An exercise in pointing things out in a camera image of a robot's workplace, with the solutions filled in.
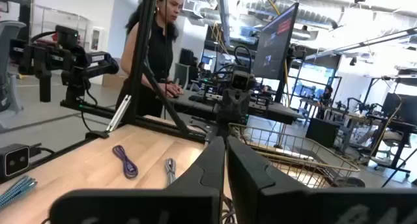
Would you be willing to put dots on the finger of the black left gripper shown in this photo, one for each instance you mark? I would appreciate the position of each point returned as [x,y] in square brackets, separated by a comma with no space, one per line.
[45,87]
[25,59]

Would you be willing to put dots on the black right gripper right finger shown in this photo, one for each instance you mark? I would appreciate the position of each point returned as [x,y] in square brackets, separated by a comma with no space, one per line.
[260,191]

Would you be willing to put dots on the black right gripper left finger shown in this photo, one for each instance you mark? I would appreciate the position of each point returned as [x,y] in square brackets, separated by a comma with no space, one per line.
[195,185]

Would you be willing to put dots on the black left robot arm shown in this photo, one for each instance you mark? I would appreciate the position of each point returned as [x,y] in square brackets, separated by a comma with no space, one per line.
[97,66]

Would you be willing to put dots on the grey office chair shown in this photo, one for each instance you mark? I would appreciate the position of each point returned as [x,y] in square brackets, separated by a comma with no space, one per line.
[8,38]

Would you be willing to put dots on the silver aluminium strut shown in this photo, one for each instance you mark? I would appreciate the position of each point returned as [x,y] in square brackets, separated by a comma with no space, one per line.
[119,113]

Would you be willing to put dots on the black desk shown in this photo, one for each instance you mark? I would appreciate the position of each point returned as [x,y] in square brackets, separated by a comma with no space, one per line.
[270,111]

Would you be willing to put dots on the black box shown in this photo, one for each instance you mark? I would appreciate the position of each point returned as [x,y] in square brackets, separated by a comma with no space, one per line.
[322,133]

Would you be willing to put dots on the person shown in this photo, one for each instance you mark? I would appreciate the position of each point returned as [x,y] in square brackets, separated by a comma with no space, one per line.
[326,95]
[159,54]

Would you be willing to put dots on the black computer monitor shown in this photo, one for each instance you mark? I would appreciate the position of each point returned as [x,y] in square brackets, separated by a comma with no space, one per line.
[273,45]

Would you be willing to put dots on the black background monitor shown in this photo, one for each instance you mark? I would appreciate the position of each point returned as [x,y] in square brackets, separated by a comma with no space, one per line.
[400,108]

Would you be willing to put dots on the ceiling light strip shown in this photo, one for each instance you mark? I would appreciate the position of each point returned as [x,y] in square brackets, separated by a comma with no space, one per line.
[374,41]

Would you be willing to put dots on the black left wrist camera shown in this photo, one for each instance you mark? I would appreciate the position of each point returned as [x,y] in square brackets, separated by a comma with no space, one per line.
[66,38]

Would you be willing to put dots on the black table-level camera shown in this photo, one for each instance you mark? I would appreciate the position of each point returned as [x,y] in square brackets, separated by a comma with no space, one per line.
[14,160]

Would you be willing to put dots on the black camera on stand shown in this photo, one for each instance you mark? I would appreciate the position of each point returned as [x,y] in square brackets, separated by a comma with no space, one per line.
[239,80]

